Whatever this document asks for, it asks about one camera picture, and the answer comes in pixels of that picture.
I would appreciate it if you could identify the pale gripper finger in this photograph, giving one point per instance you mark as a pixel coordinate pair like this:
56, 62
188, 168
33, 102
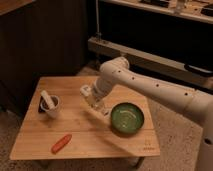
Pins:
96, 109
104, 110

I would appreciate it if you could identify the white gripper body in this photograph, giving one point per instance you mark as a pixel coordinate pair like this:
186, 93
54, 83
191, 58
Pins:
88, 95

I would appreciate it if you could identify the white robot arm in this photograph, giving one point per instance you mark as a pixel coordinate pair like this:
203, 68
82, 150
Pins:
194, 104

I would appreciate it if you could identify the green ceramic bowl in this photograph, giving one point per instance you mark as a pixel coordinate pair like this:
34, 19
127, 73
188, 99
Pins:
127, 118

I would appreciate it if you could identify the wooden table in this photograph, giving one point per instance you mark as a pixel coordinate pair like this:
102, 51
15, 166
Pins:
92, 135

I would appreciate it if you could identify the orange carrot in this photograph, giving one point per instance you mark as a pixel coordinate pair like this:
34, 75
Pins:
61, 143

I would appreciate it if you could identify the thin metal pole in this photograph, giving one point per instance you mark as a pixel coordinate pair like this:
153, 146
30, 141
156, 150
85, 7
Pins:
98, 32

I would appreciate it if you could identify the dark wooden cabinet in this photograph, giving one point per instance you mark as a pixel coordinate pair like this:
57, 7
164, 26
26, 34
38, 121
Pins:
46, 37

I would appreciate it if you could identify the upper wooden shelf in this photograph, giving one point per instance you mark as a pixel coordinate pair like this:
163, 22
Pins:
186, 9

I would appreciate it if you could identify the long wooden bench rail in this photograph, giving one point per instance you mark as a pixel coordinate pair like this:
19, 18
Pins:
151, 62

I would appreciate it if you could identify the black handle on bench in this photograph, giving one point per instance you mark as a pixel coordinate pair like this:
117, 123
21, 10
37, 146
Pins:
198, 71

